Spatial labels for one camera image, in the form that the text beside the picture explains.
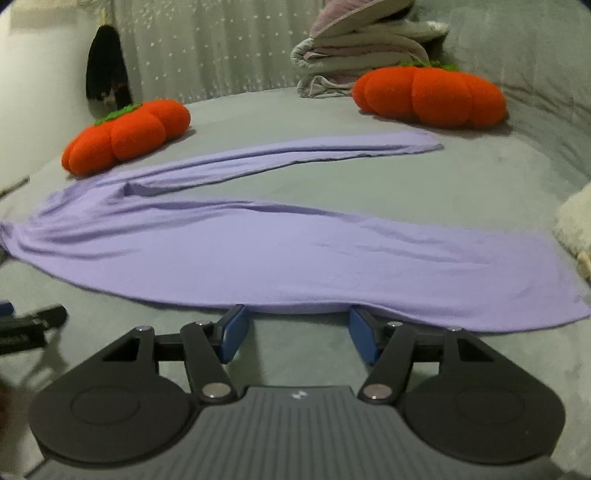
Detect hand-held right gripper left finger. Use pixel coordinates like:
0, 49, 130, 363
102, 304, 252, 402

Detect grey quilted cover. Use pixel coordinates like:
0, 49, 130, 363
416, 0, 591, 181

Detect white plush toy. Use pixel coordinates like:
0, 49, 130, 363
554, 182, 591, 278

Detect orange pumpkin cushion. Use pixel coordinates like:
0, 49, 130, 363
352, 62, 507, 129
61, 99, 191, 176

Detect dark hanging clothes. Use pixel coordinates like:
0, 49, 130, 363
85, 25, 132, 107

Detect purple pants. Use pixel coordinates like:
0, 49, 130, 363
0, 129, 591, 334

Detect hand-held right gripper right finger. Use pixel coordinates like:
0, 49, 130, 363
348, 306, 490, 402

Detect purple pillow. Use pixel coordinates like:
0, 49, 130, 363
310, 0, 414, 38

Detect grey starred curtain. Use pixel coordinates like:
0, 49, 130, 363
111, 0, 333, 104

